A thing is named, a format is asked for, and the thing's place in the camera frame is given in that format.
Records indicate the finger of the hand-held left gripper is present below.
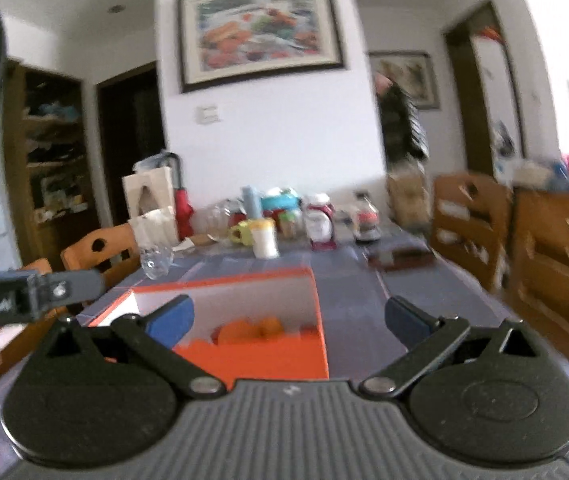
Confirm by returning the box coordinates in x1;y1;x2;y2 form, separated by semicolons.
29;267;106;318

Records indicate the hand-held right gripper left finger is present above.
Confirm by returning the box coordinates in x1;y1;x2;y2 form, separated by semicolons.
34;294;228;402

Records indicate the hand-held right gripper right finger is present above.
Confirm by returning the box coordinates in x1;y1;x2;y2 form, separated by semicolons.
359;296;549;402

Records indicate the orange cardboard box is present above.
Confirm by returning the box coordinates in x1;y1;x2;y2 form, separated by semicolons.
87;266;330;381

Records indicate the clear drinking glass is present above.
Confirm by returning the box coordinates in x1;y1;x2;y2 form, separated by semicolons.
139;245;175;281

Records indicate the blue plaid tablecloth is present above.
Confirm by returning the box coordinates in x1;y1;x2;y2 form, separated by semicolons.
0;220;569;396

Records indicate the dark bottle with white cap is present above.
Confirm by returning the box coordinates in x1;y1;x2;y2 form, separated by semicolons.
353;192;383;243

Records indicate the clear glass jar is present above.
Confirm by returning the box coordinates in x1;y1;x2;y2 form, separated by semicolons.
204;202;232;238

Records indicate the red folded umbrella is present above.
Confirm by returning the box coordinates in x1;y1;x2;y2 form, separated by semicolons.
162;152;195;241

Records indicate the yellow mug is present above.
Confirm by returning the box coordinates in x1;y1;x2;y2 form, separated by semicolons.
228;220;258;247

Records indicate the paper bag with window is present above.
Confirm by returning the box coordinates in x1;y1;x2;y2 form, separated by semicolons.
122;167;175;221

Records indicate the brown cardboard box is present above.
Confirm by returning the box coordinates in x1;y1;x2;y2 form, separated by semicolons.
387;172;433;236

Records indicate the white cup with yellow lid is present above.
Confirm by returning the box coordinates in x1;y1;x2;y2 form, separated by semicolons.
252;217;280;259

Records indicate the dark wooden shelf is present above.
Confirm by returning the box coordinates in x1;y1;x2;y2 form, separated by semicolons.
4;60;100;261

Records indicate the bottle with pink lid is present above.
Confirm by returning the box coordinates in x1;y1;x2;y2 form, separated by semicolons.
305;193;338;252

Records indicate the light blue can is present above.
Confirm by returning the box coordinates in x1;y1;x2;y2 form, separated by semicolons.
242;185;261;221

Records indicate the jar with green lid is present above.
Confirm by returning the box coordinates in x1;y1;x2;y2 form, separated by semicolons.
279;210;304;238

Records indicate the teal container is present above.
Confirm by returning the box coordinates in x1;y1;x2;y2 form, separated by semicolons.
262;187;300;213

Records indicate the hanging black jacket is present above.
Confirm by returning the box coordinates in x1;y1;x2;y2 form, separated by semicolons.
375;75;430;171

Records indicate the small framed picture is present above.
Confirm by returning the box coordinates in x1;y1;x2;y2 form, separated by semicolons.
369;50;440;111

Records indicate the large framed painting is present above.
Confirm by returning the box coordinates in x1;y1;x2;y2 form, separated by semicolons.
177;0;346;94

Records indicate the white wall switch panel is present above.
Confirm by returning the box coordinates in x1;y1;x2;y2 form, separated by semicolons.
194;104;222;125

